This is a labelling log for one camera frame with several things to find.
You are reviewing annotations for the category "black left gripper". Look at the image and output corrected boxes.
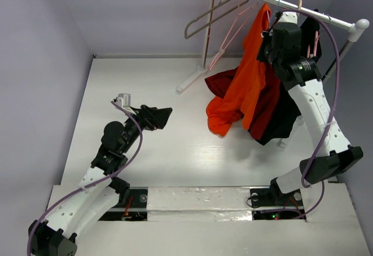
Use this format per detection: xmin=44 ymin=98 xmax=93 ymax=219
xmin=119 ymin=105 xmax=171 ymax=154

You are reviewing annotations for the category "light blue clothes hanger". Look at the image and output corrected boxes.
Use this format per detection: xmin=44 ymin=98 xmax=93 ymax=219
xmin=262 ymin=0 xmax=281 ymax=34

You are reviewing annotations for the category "orange t-shirt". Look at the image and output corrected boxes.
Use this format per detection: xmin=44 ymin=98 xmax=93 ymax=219
xmin=205 ymin=3 xmax=272 ymax=137

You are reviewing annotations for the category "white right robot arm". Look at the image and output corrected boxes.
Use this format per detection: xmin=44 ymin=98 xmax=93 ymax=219
xmin=257 ymin=22 xmax=363 ymax=205

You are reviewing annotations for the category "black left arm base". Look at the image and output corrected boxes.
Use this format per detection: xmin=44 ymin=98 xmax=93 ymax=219
xmin=99 ymin=188 xmax=148 ymax=222

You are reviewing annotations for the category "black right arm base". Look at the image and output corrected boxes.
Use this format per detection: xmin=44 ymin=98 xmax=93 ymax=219
xmin=246 ymin=178 xmax=307 ymax=221

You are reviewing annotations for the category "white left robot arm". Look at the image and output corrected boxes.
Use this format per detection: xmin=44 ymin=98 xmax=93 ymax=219
xmin=27 ymin=105 xmax=173 ymax=255

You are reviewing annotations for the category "black t-shirt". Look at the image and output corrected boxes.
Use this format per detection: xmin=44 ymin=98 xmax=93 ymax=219
xmin=259 ymin=17 xmax=322 ymax=145

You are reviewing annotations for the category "pink hanger under black shirt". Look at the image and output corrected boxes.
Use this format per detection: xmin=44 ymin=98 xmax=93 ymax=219
xmin=305 ymin=30 xmax=320 ymax=60

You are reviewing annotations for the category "pink clothes hanger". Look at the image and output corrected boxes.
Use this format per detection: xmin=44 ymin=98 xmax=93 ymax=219
xmin=207 ymin=3 xmax=258 ymax=71

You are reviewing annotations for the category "grey clothes hanger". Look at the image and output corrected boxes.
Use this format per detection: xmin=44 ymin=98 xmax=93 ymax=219
xmin=184 ymin=0 xmax=250 ymax=40

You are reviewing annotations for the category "dark red t-shirt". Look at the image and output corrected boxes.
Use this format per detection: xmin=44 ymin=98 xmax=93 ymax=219
xmin=205 ymin=66 xmax=281 ymax=142

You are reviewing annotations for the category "white metal clothes rack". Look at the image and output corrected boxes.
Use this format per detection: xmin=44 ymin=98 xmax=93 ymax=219
xmin=176 ymin=0 xmax=371 ymax=149

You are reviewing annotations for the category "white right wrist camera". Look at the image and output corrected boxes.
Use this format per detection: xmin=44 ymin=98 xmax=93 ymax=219
xmin=274 ymin=11 xmax=298 ymax=26

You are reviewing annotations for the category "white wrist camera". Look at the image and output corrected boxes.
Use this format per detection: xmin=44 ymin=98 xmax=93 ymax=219
xmin=111 ymin=93 xmax=135 ymax=114
xmin=274 ymin=11 xmax=298 ymax=26

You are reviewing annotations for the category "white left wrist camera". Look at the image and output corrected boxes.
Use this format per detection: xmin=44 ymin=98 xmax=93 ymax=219
xmin=111 ymin=93 xmax=135 ymax=114

